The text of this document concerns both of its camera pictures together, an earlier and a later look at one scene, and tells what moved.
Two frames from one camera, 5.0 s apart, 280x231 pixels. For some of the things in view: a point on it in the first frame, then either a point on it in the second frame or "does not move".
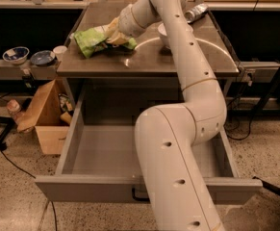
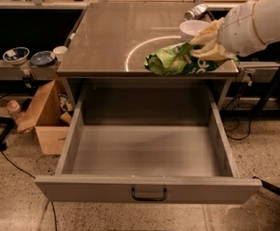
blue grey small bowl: x=42 y=58 does not move
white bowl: x=163 y=36 to x=190 y=28
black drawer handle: x=141 y=199 does not move
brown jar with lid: x=13 y=109 does not move
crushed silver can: x=191 y=14 does not move
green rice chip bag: x=92 y=39 to x=181 y=61
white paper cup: x=59 y=52 does not move
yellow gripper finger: x=111 y=29 to x=209 y=35
